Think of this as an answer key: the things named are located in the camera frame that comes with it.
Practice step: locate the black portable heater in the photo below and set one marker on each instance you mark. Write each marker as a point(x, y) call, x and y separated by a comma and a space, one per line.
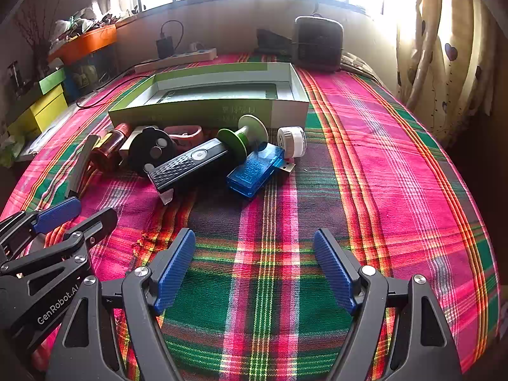
point(317, 43)

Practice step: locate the yellow box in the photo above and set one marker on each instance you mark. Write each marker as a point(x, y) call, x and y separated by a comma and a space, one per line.
point(47, 109)

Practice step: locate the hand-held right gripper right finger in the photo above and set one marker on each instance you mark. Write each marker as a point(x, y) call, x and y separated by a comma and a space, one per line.
point(335, 270)

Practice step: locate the dried branches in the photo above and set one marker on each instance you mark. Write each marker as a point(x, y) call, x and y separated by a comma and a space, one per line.
point(37, 27)

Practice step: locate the white power strip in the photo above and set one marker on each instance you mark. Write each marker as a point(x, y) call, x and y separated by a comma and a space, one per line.
point(178, 57)

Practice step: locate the green box lid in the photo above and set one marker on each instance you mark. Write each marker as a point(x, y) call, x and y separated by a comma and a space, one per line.
point(51, 80)

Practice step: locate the black bike light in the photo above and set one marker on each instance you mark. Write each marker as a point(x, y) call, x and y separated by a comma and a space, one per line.
point(178, 166)

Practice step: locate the grey patterned cloth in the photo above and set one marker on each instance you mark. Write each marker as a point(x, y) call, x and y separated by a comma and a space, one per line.
point(357, 65)

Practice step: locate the red brown small bottle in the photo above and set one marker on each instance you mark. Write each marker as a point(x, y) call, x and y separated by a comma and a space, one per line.
point(109, 147)

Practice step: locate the white round cap device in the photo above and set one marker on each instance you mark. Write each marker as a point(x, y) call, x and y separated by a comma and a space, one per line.
point(289, 141)

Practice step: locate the black round button disc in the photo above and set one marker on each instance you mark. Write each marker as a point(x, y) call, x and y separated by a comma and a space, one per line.
point(143, 151)

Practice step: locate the pink green plaid blanket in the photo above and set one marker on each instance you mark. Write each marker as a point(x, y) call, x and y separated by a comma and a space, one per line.
point(357, 166)

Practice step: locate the blue box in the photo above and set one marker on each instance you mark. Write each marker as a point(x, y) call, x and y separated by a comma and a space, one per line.
point(71, 85)

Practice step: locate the white small box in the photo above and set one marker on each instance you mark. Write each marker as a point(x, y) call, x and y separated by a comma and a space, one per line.
point(127, 143)

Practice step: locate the grey metallic stick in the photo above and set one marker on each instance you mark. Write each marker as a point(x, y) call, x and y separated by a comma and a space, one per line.
point(83, 162)

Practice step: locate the green plastic wrapper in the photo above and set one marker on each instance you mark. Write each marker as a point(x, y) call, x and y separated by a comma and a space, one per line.
point(10, 151)

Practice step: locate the green and white spool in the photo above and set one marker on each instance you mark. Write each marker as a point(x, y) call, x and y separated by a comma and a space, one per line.
point(234, 143)

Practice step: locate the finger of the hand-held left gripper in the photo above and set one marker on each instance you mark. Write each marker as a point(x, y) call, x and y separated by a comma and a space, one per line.
point(95, 226)
point(57, 210)

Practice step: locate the green cardboard box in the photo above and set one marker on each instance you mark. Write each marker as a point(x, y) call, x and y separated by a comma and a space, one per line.
point(190, 109)

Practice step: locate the orange tray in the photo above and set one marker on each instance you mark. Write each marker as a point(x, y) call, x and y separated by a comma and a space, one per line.
point(91, 41)

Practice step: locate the cream heart print curtain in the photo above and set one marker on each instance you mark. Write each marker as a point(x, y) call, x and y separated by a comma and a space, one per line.
point(436, 67)

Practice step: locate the pink white case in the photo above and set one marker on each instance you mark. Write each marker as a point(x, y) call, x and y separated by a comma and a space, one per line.
point(182, 133)

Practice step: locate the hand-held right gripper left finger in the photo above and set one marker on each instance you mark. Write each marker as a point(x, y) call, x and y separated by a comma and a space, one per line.
point(174, 270)

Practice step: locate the blue translucent usb tester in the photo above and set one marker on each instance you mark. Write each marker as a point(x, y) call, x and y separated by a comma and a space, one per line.
point(250, 172)

